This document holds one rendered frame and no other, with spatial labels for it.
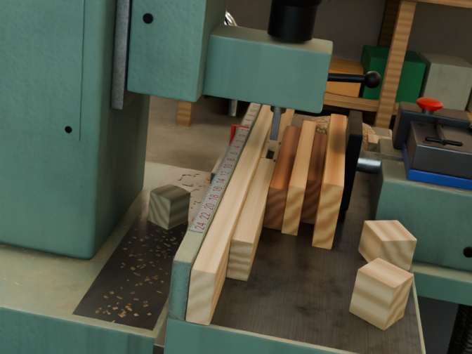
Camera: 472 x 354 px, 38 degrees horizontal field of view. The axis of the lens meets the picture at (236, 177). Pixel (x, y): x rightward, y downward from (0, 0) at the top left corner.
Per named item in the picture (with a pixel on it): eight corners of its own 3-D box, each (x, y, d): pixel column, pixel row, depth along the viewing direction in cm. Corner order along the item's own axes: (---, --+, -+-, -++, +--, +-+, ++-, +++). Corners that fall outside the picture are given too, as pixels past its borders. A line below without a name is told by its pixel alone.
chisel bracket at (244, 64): (319, 127, 78) (332, 53, 75) (197, 107, 79) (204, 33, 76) (322, 109, 85) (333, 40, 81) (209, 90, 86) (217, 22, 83)
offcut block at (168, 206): (167, 211, 95) (170, 182, 94) (187, 220, 93) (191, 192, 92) (147, 220, 92) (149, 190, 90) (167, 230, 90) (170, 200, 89)
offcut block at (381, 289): (403, 317, 60) (414, 274, 59) (383, 331, 58) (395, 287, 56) (368, 298, 62) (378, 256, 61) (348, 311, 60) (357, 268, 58)
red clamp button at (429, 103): (443, 114, 78) (445, 105, 78) (416, 109, 79) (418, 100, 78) (440, 106, 81) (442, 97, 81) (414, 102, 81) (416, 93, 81)
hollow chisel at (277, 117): (277, 140, 82) (283, 100, 81) (269, 140, 83) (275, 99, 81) (277, 138, 83) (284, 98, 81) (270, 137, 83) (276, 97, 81)
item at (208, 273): (208, 326, 55) (215, 272, 53) (185, 322, 56) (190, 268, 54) (281, 110, 110) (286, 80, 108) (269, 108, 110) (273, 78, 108)
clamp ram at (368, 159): (401, 220, 77) (419, 145, 73) (334, 208, 78) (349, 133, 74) (397, 189, 85) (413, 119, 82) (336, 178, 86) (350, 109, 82)
